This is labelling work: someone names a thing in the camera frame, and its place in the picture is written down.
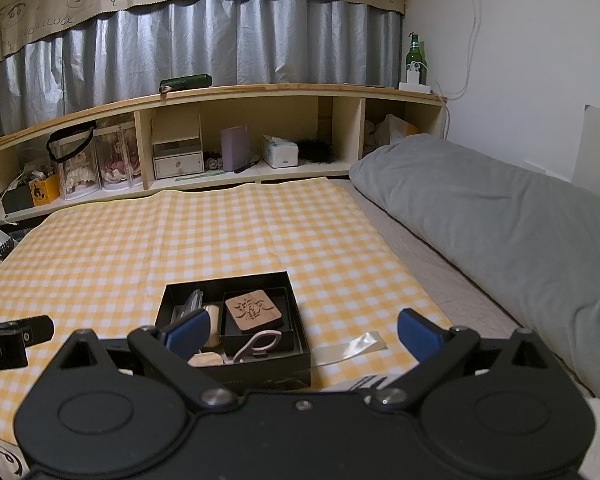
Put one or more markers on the white charger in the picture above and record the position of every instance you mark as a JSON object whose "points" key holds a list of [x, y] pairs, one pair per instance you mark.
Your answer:
{"points": [[414, 80]]}

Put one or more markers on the white plastic bag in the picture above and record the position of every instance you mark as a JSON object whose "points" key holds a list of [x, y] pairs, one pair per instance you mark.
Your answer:
{"points": [[390, 132]]}

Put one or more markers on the dark green box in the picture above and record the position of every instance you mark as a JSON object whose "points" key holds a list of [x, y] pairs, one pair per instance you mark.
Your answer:
{"points": [[16, 201]]}

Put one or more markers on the yellow box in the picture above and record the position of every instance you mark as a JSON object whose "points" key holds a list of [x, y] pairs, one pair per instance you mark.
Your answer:
{"points": [[45, 190]]}

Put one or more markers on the purple container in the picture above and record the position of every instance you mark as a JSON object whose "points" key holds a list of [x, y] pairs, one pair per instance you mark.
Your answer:
{"points": [[235, 149]]}

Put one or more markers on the clear doll case pink doll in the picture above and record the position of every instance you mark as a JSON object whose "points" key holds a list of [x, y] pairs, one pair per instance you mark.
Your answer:
{"points": [[117, 160]]}

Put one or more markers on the small black box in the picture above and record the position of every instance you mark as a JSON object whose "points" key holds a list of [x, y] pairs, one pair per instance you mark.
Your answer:
{"points": [[287, 310]]}

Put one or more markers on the dark green case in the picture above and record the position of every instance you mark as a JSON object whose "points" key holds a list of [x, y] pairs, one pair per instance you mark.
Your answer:
{"points": [[187, 82]]}

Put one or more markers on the large black box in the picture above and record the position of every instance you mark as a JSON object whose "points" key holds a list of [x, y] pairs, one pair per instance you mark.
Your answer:
{"points": [[290, 365]]}

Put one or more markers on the oval wooden box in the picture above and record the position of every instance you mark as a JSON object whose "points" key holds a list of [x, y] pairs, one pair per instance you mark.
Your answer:
{"points": [[207, 360]]}

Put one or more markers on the carved wooden coaster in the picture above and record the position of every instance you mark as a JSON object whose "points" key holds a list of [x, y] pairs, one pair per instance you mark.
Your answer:
{"points": [[254, 314]]}

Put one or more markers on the wooden shelf unit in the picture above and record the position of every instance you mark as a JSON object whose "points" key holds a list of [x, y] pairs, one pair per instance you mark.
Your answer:
{"points": [[300, 91]]}

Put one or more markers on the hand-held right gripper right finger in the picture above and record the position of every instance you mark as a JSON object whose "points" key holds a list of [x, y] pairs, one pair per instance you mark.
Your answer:
{"points": [[420, 332]]}

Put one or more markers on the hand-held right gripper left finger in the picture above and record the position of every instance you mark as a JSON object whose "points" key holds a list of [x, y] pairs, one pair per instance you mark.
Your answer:
{"points": [[190, 332]]}

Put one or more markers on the grey pillow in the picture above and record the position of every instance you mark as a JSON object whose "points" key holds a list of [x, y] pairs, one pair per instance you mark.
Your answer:
{"points": [[505, 220]]}

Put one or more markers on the wooden drawer box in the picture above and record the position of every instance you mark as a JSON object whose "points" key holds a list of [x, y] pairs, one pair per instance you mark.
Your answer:
{"points": [[177, 162]]}

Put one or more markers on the yellow checkered blanket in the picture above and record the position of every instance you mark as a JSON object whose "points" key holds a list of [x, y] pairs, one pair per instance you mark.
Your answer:
{"points": [[180, 230]]}

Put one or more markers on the clear plastic film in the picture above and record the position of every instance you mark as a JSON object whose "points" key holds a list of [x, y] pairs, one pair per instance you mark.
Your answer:
{"points": [[350, 347]]}

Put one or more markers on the black pen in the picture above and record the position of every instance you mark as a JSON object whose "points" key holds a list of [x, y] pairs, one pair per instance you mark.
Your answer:
{"points": [[247, 165]]}

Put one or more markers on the grey curtain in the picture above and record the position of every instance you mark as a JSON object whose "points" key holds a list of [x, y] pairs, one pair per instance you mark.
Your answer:
{"points": [[230, 45]]}

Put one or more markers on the white tissue box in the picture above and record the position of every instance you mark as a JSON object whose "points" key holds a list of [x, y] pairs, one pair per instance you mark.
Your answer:
{"points": [[280, 152]]}

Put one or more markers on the green glass bottle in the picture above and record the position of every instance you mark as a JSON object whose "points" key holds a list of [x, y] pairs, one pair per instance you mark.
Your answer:
{"points": [[416, 52]]}

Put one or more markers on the black feather duster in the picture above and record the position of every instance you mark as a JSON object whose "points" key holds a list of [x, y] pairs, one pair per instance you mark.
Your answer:
{"points": [[320, 150]]}

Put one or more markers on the black hair claw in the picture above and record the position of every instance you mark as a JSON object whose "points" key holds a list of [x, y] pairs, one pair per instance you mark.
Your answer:
{"points": [[4, 250]]}

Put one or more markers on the beige earbuds case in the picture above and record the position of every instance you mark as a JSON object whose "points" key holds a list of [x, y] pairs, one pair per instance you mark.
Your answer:
{"points": [[214, 325]]}

